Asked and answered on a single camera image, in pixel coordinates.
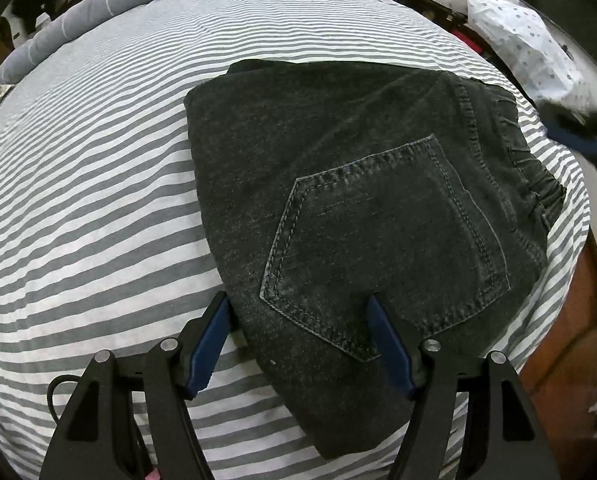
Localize wooden bed frame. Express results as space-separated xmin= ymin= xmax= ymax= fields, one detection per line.
xmin=521 ymin=240 xmax=597 ymax=461

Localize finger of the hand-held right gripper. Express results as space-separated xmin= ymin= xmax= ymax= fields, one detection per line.
xmin=538 ymin=102 xmax=597 ymax=161

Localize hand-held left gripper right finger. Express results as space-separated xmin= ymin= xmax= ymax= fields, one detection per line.
xmin=367 ymin=294 xmax=561 ymax=480

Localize grey white striped bed sheet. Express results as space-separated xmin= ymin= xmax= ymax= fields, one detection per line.
xmin=0 ymin=0 xmax=594 ymax=480

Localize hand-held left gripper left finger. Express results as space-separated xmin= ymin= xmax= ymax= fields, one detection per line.
xmin=38 ymin=291 xmax=234 ymax=480

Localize black cable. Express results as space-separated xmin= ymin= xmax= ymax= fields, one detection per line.
xmin=46 ymin=375 xmax=152 ymax=480

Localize white dotted pillow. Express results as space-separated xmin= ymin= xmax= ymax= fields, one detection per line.
xmin=423 ymin=0 xmax=591 ymax=111

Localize dark grey denim pants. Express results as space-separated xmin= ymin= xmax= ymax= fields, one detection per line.
xmin=183 ymin=58 xmax=568 ymax=461

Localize red cloth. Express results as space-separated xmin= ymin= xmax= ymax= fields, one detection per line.
xmin=451 ymin=27 xmax=485 ymax=57

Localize black screen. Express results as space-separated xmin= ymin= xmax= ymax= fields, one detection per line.
xmin=498 ymin=0 xmax=597 ymax=76

